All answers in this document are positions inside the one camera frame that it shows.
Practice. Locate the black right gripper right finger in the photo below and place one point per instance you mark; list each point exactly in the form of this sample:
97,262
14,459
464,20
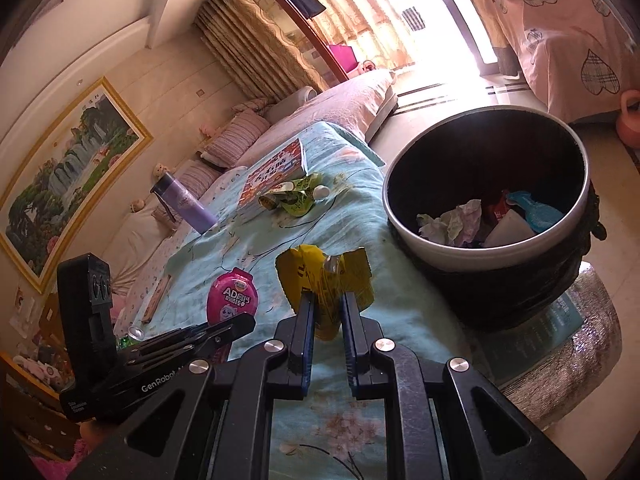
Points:
443,420

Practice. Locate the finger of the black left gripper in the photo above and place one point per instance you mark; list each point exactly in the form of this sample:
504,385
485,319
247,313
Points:
179,344

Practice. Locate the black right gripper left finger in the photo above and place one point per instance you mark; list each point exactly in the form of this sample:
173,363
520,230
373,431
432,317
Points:
212,421

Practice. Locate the pink AD drink pouch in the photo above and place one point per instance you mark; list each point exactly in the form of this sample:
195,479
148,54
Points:
231,294

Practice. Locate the black trash bin white rim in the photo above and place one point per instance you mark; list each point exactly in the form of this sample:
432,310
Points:
540,212

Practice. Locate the left hand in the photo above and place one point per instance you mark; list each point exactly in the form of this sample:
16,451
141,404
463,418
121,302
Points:
94,433

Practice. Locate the green plastic bottle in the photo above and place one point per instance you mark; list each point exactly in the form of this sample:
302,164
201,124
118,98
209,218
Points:
134,336

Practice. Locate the wooden remote control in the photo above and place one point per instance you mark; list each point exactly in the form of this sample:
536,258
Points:
154,302

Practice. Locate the white cushion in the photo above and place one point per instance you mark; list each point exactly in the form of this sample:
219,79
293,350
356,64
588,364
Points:
132,247

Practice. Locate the silver glitter stool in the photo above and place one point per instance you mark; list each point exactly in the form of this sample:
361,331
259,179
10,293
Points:
552,362

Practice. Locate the purple thermos bottle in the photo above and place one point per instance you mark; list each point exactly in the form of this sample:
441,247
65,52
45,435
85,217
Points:
178,204

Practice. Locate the small teddy bear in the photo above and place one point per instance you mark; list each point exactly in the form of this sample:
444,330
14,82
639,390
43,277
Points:
158,170

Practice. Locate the green yellow snack wrapper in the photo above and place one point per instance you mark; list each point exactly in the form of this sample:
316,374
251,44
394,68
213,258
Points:
296,197

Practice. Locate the framed waterfall landscape painting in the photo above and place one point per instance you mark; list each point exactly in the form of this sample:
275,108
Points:
71,166

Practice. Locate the light blue floral blanket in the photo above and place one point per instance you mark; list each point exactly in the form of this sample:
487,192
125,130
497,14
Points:
329,435

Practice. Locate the crumpled tissue paper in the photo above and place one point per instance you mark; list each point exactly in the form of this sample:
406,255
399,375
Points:
455,228

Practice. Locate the striped pink pillow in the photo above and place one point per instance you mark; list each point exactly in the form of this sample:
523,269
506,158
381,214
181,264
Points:
228,145

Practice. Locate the red children's book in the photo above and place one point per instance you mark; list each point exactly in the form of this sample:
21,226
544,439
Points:
285,164

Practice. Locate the sofa with pink cover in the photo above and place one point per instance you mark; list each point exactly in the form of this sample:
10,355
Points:
359,105

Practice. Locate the beige pleated curtain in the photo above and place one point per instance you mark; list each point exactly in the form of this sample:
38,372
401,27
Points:
254,51

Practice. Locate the pink kettlebell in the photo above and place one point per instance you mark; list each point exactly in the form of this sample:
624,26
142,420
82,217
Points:
628,121

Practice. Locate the pink heart-pattern covered furniture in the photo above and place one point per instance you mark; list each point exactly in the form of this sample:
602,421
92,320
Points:
573,54

